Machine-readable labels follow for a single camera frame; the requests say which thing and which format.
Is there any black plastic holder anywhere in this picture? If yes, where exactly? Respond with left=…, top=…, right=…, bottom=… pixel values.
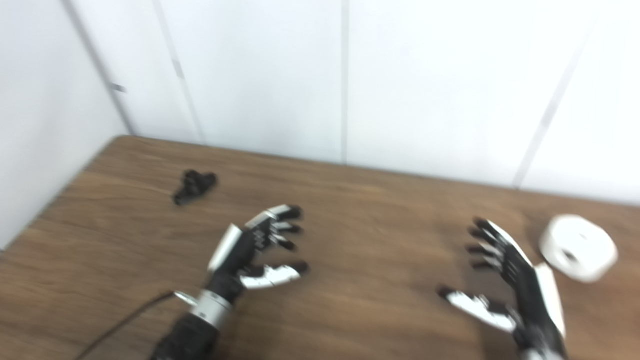
left=172, top=169, right=219, bottom=207

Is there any round white plastic piece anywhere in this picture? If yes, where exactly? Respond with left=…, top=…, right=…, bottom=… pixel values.
left=539, top=214, right=619, bottom=284

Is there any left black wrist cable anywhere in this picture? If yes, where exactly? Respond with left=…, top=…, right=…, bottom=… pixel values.
left=75, top=291, right=198, bottom=360

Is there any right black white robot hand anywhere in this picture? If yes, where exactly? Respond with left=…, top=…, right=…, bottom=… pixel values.
left=437, top=217, right=569, bottom=357

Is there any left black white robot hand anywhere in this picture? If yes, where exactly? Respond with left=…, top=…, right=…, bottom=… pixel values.
left=206, top=204, right=310, bottom=304

